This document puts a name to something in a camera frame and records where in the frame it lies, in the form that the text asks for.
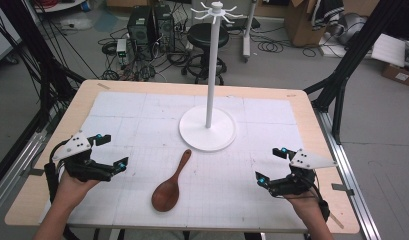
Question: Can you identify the tangle of black cables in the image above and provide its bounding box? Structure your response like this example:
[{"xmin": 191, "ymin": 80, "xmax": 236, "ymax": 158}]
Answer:
[{"xmin": 97, "ymin": 28, "xmax": 193, "ymax": 82}]

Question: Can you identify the white foam sheet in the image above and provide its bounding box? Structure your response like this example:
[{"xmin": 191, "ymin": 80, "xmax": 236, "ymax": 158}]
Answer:
[{"xmin": 371, "ymin": 33, "xmax": 407, "ymax": 68}]

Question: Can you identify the black metal frame with cables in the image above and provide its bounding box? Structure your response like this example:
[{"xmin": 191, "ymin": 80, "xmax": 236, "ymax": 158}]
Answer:
[{"xmin": 0, "ymin": 0, "xmax": 87, "ymax": 193}]

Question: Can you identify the small silver device box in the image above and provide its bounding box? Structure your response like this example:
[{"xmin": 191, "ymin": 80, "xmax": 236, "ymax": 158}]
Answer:
[{"xmin": 116, "ymin": 38, "xmax": 128, "ymax": 58}]

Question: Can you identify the person's right hand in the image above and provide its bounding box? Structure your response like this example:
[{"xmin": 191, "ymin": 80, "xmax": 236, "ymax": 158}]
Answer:
[{"xmin": 285, "ymin": 191, "xmax": 325, "ymax": 221}]

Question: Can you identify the small cardboard box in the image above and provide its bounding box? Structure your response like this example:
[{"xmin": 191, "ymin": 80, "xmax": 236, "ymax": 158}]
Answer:
[{"xmin": 381, "ymin": 63, "xmax": 409, "ymax": 89}]

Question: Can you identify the dark striped cloth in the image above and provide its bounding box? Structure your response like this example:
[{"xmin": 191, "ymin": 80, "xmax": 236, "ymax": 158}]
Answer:
[{"xmin": 311, "ymin": 0, "xmax": 345, "ymax": 32}]

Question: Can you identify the coiled black cable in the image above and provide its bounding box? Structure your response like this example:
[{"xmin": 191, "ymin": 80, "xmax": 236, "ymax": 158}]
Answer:
[{"xmin": 256, "ymin": 39, "xmax": 284, "ymax": 54}]

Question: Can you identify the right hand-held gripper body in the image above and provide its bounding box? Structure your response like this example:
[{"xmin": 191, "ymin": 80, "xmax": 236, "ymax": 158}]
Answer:
[{"xmin": 267, "ymin": 148, "xmax": 339, "ymax": 198}]

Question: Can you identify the white pole stand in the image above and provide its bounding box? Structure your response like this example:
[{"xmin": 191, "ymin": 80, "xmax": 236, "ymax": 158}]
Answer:
[{"xmin": 242, "ymin": 0, "xmax": 259, "ymax": 63}]

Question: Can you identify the black computer tower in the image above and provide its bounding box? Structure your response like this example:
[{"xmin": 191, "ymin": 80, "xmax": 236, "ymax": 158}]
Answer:
[
  {"xmin": 126, "ymin": 6, "xmax": 154, "ymax": 47},
  {"xmin": 153, "ymin": 3, "xmax": 176, "ymax": 53}
]

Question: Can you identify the brown wooden spoon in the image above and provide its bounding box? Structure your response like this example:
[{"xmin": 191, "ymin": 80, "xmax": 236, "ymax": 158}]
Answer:
[{"xmin": 151, "ymin": 148, "xmax": 193, "ymax": 213}]

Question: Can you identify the black wrist strap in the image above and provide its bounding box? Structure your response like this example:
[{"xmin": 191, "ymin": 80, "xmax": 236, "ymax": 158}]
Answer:
[
  {"xmin": 319, "ymin": 199, "xmax": 332, "ymax": 223},
  {"xmin": 43, "ymin": 161, "xmax": 60, "ymax": 205}
]

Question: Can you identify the aluminium rail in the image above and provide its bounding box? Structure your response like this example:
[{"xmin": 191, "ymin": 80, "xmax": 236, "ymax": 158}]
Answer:
[
  {"xmin": 0, "ymin": 129, "xmax": 49, "ymax": 218},
  {"xmin": 313, "ymin": 108, "xmax": 382, "ymax": 240}
]

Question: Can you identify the large open cardboard box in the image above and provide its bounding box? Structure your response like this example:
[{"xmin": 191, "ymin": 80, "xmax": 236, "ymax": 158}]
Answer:
[{"xmin": 284, "ymin": 0, "xmax": 327, "ymax": 48}]

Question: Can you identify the white rack stand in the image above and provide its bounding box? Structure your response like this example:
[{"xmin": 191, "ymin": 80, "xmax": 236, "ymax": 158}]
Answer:
[{"xmin": 178, "ymin": 0, "xmax": 245, "ymax": 153}]

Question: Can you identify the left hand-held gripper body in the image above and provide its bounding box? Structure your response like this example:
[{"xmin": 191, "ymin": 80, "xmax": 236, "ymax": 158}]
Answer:
[{"xmin": 51, "ymin": 130, "xmax": 115, "ymax": 183}]

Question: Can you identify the white grid mat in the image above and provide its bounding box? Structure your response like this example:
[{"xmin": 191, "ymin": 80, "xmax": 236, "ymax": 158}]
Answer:
[{"xmin": 40, "ymin": 91, "xmax": 310, "ymax": 233}]

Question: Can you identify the grey round appliance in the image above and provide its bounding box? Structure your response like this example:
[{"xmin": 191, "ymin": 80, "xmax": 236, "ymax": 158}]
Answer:
[{"xmin": 336, "ymin": 13, "xmax": 369, "ymax": 47}]

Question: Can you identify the black metal frame strut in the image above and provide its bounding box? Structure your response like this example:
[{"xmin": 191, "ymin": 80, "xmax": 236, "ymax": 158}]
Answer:
[{"xmin": 304, "ymin": 0, "xmax": 407, "ymax": 145}]

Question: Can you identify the person's left hand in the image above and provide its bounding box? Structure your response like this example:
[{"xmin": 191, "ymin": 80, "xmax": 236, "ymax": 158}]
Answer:
[{"xmin": 53, "ymin": 169, "xmax": 101, "ymax": 205}]

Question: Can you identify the black round stool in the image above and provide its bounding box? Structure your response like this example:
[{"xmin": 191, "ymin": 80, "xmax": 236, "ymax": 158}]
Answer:
[{"xmin": 181, "ymin": 23, "xmax": 230, "ymax": 86}]

